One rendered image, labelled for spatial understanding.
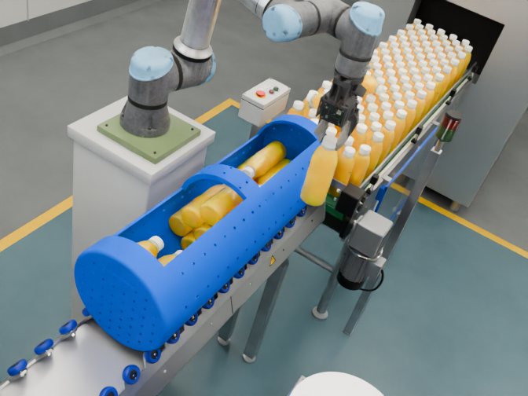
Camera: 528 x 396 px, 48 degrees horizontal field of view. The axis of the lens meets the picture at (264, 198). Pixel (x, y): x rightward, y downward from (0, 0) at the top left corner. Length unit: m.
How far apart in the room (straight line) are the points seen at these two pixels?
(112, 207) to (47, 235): 1.26
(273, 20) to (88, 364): 0.91
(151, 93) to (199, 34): 0.21
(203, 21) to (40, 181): 1.94
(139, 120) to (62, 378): 0.74
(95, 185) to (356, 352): 1.56
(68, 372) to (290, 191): 0.75
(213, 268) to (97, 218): 0.65
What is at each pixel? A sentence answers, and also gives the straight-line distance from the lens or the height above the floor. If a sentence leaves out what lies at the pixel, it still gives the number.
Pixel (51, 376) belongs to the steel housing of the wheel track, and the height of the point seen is 0.93.
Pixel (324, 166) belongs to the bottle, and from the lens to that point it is 1.52.
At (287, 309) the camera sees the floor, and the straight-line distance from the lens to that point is 2.97.
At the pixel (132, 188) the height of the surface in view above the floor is 1.05.
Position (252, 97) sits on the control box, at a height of 1.10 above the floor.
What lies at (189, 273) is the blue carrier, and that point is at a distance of 1.39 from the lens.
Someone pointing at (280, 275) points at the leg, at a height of 0.58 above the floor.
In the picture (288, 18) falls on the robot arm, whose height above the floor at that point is 1.73.
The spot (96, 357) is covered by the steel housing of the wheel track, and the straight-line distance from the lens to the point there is 1.55.
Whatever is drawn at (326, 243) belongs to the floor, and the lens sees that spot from 3.37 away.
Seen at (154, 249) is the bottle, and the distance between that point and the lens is 1.51.
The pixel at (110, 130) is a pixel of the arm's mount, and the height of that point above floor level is 1.17.
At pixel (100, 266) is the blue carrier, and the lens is 1.40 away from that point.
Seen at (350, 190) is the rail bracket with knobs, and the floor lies 1.00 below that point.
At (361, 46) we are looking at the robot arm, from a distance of 1.35.
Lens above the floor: 2.21
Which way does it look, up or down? 39 degrees down
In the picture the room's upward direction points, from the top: 16 degrees clockwise
